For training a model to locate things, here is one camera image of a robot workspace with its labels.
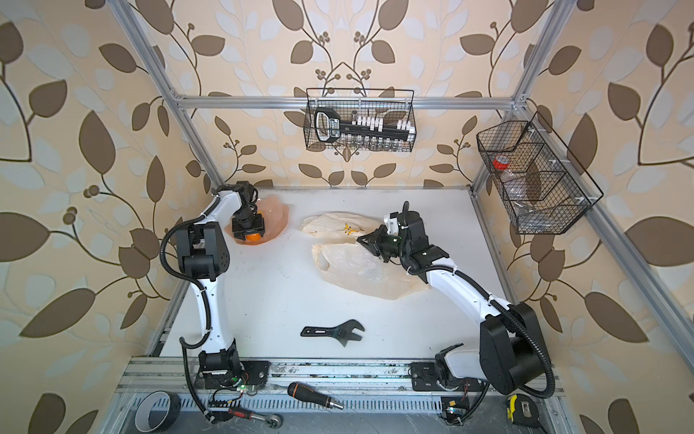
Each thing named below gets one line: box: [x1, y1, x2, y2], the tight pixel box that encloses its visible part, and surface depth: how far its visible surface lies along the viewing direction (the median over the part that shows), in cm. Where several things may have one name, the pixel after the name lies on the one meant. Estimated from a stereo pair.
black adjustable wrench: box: [300, 319, 366, 348], surface depth 84 cm
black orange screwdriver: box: [287, 381, 345, 410], surface depth 71 cm
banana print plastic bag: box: [301, 212, 430, 301], surface depth 81 cm
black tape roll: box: [134, 390, 182, 434], surface depth 71 cm
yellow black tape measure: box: [506, 394, 542, 428], surface depth 68 cm
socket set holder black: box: [314, 106, 416, 142], surface depth 84 cm
